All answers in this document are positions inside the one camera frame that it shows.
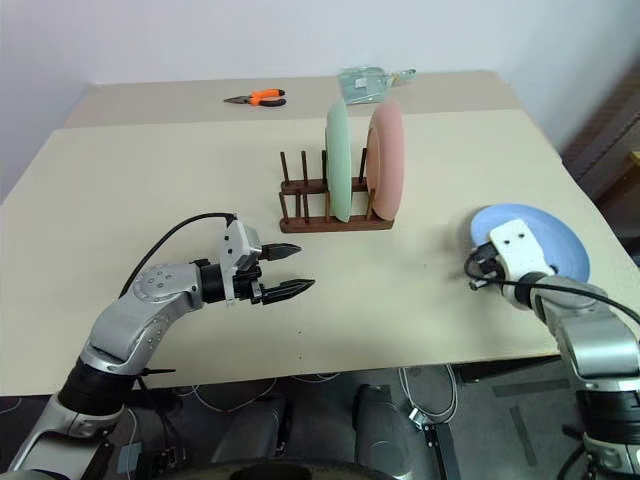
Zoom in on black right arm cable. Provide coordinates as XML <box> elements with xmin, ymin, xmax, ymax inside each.
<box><xmin>467</xmin><ymin>275</ymin><xmax>640</xmax><ymax>327</ymax></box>

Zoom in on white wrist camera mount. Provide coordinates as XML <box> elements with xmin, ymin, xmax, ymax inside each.
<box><xmin>488</xmin><ymin>218</ymin><xmax>560</xmax><ymax>287</ymax></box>
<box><xmin>217</xmin><ymin>217</ymin><xmax>265</xmax><ymax>307</ymax></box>

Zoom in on brown wooden furniture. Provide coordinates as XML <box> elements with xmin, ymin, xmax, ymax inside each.
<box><xmin>559</xmin><ymin>68</ymin><xmax>640</xmax><ymax>202</ymax></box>

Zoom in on white cable loop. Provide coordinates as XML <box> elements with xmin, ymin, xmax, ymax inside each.
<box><xmin>398</xmin><ymin>365</ymin><xmax>460</xmax><ymax>427</ymax></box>

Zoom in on dark rounded shape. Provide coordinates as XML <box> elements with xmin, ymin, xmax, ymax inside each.
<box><xmin>351</xmin><ymin>383</ymin><xmax>437</xmax><ymax>480</ymax></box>

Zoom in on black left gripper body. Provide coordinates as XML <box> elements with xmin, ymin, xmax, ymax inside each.
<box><xmin>232</xmin><ymin>243</ymin><xmax>274</xmax><ymax>305</ymax></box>

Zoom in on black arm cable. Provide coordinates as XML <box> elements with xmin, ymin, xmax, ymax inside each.
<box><xmin>467</xmin><ymin>275</ymin><xmax>640</xmax><ymax>327</ymax></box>
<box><xmin>119</xmin><ymin>213</ymin><xmax>238</xmax><ymax>301</ymax></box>

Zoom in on thin white cable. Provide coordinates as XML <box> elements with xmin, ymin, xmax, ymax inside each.
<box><xmin>173</xmin><ymin>375</ymin><xmax>279</xmax><ymax>415</ymax></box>

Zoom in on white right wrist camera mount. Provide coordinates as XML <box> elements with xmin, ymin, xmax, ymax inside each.
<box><xmin>488</xmin><ymin>218</ymin><xmax>560</xmax><ymax>287</ymax></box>

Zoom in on black table frame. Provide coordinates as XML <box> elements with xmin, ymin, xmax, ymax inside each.
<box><xmin>422</xmin><ymin>356</ymin><xmax>562</xmax><ymax>480</ymax></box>

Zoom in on clear plastic bag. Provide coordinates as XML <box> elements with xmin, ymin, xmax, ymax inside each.
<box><xmin>337</xmin><ymin>65</ymin><xmax>390</xmax><ymax>107</ymax></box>

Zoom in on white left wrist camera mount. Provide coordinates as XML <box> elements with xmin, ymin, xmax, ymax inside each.
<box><xmin>217</xmin><ymin>217</ymin><xmax>265</xmax><ymax>307</ymax></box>

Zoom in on wooden dish rack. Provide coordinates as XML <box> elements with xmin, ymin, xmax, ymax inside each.
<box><xmin>277</xmin><ymin>149</ymin><xmax>397</xmax><ymax>235</ymax></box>

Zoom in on pink plate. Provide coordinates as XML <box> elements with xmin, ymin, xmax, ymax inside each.
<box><xmin>364</xmin><ymin>96</ymin><xmax>407</xmax><ymax>222</ymax></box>

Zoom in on blue plate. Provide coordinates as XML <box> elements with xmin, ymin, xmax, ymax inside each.
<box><xmin>469</xmin><ymin>202</ymin><xmax>593</xmax><ymax>284</ymax></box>

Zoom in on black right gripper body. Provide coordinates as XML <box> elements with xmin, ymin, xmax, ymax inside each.
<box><xmin>464</xmin><ymin>242</ymin><xmax>507</xmax><ymax>293</ymax></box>

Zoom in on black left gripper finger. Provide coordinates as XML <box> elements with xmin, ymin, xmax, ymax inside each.
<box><xmin>263</xmin><ymin>242</ymin><xmax>303</xmax><ymax>263</ymax></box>
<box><xmin>258</xmin><ymin>278</ymin><xmax>317</xmax><ymax>306</ymax></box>

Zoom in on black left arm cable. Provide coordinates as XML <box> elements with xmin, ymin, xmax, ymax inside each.
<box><xmin>119</xmin><ymin>213</ymin><xmax>238</xmax><ymax>301</ymax></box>

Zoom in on green plate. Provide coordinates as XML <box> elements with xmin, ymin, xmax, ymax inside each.
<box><xmin>324</xmin><ymin>97</ymin><xmax>356</xmax><ymax>224</ymax></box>

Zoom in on orange and black pliers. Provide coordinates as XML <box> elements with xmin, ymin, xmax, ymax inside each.
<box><xmin>222</xmin><ymin>88</ymin><xmax>289</xmax><ymax>110</ymax></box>

